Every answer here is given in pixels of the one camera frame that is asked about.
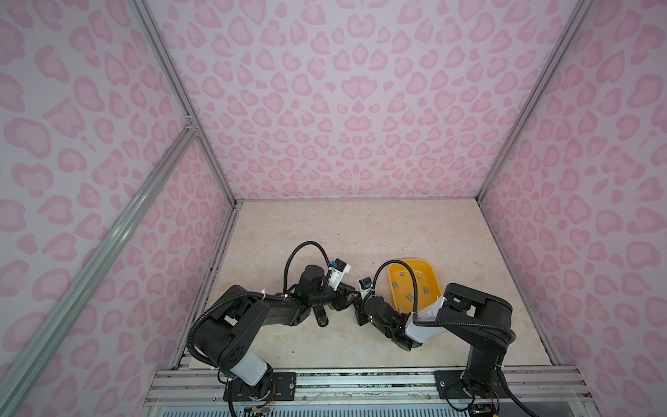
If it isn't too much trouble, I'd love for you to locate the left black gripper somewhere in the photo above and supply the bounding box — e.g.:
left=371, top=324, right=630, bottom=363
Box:
left=309, top=281, right=360, bottom=312

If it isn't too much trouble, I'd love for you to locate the black long stapler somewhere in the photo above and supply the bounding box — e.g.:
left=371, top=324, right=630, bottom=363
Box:
left=312, top=306, right=329, bottom=328

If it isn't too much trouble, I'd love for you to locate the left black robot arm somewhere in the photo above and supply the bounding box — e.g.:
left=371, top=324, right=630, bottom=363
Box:
left=186, top=259, right=361, bottom=393

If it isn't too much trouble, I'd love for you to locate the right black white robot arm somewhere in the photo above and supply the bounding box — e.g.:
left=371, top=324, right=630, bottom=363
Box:
left=355, top=283, right=516, bottom=397

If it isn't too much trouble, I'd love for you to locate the yellow plastic tray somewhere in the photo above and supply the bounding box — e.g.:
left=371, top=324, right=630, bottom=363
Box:
left=386, top=259, right=444, bottom=314

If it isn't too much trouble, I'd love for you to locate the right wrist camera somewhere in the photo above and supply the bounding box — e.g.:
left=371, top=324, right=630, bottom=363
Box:
left=358, top=277, right=375, bottom=300

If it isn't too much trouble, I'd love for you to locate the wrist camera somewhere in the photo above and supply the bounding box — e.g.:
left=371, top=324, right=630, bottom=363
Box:
left=358, top=277, right=375, bottom=300
left=328, top=258, right=351, bottom=291

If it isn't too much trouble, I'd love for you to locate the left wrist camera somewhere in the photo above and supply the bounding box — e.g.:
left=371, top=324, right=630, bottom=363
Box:
left=328, top=258, right=351, bottom=291

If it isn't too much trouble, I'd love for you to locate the right black cable conduit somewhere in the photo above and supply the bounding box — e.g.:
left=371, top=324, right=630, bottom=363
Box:
left=372, top=259, right=543, bottom=417

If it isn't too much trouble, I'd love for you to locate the black cable conduit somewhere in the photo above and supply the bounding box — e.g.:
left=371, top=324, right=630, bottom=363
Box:
left=372, top=259, right=543, bottom=417
left=186, top=240, right=332, bottom=368

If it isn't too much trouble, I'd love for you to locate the left black cable conduit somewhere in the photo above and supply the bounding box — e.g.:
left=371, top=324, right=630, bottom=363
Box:
left=186, top=240, right=332, bottom=368

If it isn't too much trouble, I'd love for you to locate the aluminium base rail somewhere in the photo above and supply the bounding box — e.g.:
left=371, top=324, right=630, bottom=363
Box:
left=140, top=366, right=600, bottom=416

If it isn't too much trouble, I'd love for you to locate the aluminium frame left diagonal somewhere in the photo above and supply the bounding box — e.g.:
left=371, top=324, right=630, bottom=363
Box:
left=1, top=125, right=198, bottom=416

